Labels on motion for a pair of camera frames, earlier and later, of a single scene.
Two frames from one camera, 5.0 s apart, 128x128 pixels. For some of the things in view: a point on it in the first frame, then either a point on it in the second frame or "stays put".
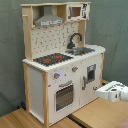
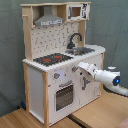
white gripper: (110, 91) -> (91, 70)
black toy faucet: (71, 45) stays put
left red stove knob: (56, 75) stays put
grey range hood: (48, 18) stays put
